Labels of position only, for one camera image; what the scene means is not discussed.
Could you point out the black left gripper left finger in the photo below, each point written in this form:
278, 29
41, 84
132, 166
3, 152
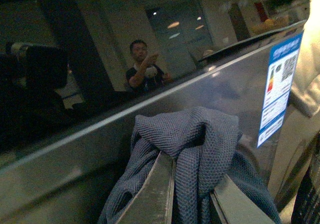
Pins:
153, 204

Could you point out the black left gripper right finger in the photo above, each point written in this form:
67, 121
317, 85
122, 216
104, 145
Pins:
229, 205

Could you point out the dark blue knit garment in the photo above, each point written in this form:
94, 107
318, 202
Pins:
204, 144

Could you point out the grey front-load washing machine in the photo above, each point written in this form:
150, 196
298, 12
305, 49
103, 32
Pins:
66, 179

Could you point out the beige cushion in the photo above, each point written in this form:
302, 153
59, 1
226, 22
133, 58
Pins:
305, 86

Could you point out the blue white energy label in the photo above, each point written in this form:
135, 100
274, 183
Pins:
281, 69

